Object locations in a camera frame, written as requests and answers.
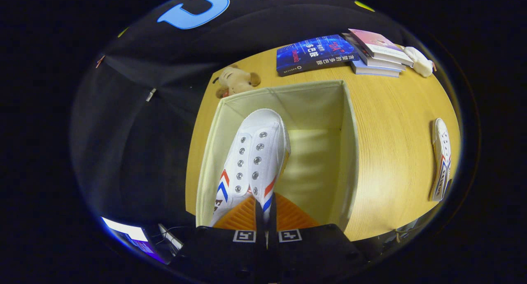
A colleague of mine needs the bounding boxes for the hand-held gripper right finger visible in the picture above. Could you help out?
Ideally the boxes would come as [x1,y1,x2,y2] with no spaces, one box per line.
[268,193,369,284]

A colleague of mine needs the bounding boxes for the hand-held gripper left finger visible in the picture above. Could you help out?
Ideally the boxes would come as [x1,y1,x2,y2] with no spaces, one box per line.
[170,195,267,284]

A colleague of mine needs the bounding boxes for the white canvas shoe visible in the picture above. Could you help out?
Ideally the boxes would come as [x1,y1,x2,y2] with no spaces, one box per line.
[209,108,291,228]
[430,118,452,202]

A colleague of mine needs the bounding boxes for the beige fabric storage box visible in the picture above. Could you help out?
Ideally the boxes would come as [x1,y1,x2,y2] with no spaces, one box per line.
[196,79,359,232]

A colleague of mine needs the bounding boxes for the white bar-shaped device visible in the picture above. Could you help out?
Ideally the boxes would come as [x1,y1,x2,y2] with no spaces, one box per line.
[158,223,184,251]

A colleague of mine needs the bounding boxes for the black backdrop cloth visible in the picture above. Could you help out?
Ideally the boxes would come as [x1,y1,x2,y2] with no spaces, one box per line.
[70,0,406,235]

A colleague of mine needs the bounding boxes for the tan plush dog toy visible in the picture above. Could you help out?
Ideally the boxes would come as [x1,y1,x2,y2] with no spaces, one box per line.
[212,65,261,99]

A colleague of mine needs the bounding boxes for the blue cover book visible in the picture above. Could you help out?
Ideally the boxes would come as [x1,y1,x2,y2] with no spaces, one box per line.
[276,34,361,77]

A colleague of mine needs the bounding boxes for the light blue book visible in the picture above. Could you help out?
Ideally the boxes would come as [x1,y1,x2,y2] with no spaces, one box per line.
[351,58,402,78]

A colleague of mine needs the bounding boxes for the grey cover book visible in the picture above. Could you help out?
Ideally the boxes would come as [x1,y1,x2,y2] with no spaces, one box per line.
[341,32,407,72]

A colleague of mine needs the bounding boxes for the pink cover book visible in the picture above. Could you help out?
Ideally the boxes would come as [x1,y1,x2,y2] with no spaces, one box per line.
[348,28,414,67]

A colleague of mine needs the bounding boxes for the white plush toy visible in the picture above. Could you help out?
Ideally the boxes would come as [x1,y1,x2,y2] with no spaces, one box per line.
[401,46,435,78]

